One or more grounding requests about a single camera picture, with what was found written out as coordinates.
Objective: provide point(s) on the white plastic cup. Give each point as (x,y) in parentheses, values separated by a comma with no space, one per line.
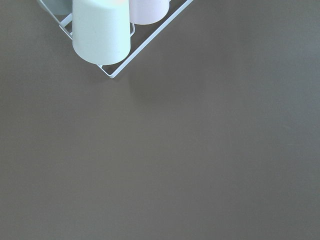
(101,30)

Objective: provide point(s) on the pink plastic cup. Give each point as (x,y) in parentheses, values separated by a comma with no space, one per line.
(146,12)

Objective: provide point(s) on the grey-blue plastic cup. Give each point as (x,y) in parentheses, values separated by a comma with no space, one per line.
(56,7)

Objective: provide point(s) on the white wire cup rack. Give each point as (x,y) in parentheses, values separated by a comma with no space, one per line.
(140,35)

